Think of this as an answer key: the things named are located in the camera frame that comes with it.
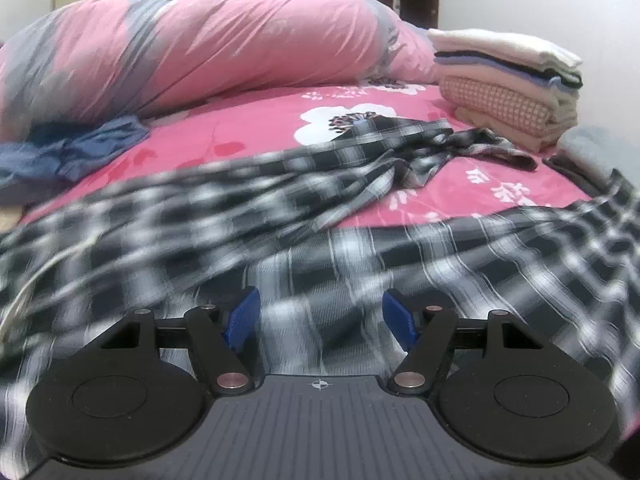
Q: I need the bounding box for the blue cloth garment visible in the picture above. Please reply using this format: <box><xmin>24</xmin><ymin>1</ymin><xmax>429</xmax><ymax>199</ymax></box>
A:
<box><xmin>0</xmin><ymin>116</ymin><xmax>151</xmax><ymax>196</ymax></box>

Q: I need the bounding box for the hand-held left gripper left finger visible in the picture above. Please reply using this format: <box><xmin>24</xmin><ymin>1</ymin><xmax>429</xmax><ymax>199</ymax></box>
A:
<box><xmin>89</xmin><ymin>286</ymin><xmax>262</xmax><ymax>395</ymax></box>

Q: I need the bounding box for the black white plaid shirt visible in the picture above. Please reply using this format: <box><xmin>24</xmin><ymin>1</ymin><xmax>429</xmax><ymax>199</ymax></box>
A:
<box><xmin>0</xmin><ymin>116</ymin><xmax>640</xmax><ymax>480</ymax></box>

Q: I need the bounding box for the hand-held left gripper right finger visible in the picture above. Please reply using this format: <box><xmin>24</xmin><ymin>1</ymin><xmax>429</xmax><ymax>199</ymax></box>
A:
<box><xmin>381</xmin><ymin>287</ymin><xmax>551</xmax><ymax>395</ymax></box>

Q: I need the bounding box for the stack of folded clothes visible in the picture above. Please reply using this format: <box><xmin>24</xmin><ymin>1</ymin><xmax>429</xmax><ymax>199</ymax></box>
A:
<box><xmin>427</xmin><ymin>27</ymin><xmax>585</xmax><ymax>154</ymax></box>

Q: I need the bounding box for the pink grey duvet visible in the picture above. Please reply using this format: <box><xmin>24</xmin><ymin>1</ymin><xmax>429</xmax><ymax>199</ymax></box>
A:
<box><xmin>0</xmin><ymin>0</ymin><xmax>442</xmax><ymax>133</ymax></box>

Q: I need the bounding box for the pink floral bed blanket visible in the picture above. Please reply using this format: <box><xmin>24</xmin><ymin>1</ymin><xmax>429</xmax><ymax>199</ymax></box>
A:
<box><xmin>0</xmin><ymin>76</ymin><xmax>591</xmax><ymax>233</ymax></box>

